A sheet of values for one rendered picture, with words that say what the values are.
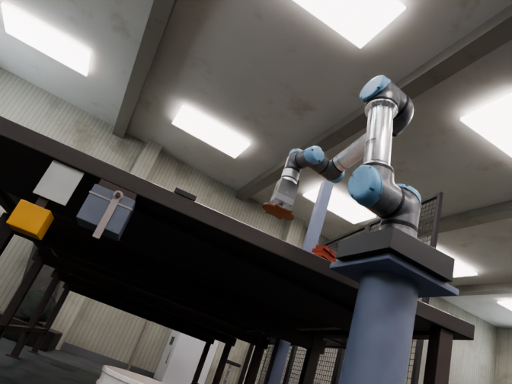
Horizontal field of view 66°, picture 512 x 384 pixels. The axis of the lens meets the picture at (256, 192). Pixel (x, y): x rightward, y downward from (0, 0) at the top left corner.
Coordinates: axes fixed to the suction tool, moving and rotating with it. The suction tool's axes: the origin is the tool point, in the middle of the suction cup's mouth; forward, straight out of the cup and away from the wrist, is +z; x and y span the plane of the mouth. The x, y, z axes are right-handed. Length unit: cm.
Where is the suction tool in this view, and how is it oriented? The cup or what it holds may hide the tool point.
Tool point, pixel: (277, 213)
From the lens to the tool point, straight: 168.8
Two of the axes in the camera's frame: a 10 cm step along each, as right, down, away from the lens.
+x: 3.4, -3.1, -8.9
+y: -8.9, -4.2, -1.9
